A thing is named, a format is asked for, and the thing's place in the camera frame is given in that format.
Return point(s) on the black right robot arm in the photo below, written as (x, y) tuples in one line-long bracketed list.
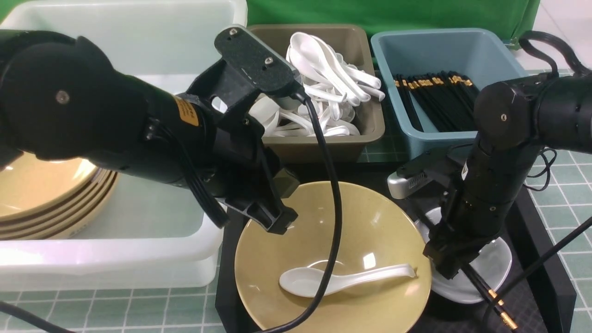
[(515, 120)]

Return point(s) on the blue plastic chopstick bin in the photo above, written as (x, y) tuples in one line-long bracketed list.
[(477, 53)]

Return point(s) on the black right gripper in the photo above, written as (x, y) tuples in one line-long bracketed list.
[(448, 249)]

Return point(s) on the green cloth backdrop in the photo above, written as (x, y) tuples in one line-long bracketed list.
[(393, 14)]

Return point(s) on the black chopstick gold band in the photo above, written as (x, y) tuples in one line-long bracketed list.
[(485, 291), (505, 317)]

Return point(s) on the green checkered table mat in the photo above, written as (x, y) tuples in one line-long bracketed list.
[(563, 206)]

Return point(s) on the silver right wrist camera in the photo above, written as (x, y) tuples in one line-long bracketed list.
[(437, 164)]

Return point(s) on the black plastic serving tray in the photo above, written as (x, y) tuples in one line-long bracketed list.
[(543, 303)]

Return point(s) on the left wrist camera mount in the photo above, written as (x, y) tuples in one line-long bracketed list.
[(247, 68)]

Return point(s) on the pile of white spoons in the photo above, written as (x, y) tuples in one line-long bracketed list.
[(335, 87)]

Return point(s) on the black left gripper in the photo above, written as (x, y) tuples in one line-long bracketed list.
[(239, 171)]

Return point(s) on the white square sauce dish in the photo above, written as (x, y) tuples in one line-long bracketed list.
[(493, 264)]

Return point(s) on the bundle of black chopsticks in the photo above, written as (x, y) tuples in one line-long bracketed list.
[(446, 98)]

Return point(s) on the stack of yellow bowls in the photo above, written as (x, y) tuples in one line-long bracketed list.
[(51, 200)]

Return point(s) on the large white plastic tub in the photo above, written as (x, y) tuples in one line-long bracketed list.
[(147, 235)]

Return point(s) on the white ceramic soup spoon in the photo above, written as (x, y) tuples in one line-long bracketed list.
[(305, 281)]

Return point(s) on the yellow noodle bowl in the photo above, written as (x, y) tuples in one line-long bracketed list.
[(376, 233)]

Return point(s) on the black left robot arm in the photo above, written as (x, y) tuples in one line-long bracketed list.
[(61, 98)]

